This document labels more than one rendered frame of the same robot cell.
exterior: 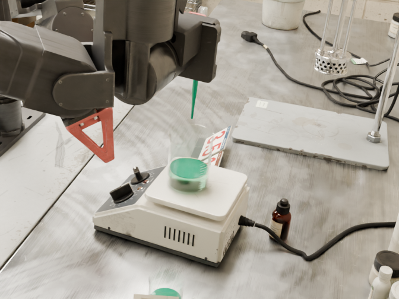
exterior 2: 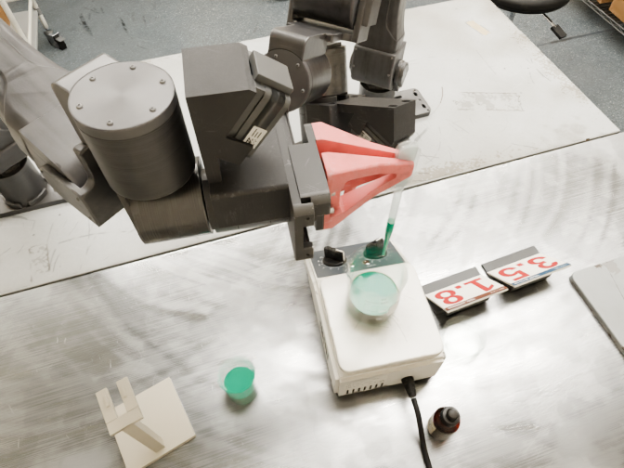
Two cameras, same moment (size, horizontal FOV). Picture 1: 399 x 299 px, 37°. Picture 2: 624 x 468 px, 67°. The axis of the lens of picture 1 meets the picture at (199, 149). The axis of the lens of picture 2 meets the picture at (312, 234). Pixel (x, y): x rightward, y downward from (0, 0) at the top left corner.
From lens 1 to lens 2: 57 cm
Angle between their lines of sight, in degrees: 50
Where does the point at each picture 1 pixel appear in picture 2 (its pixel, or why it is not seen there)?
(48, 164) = not seen: hidden behind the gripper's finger
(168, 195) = (335, 300)
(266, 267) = (377, 445)
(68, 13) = (280, 58)
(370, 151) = not seen: outside the picture
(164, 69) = (163, 224)
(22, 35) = (31, 97)
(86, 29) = (296, 86)
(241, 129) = (599, 273)
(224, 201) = (370, 356)
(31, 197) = not seen: hidden behind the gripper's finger
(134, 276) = (274, 333)
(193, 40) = (252, 205)
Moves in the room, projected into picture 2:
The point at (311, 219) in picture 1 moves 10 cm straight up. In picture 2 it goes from (507, 449) to (541, 430)
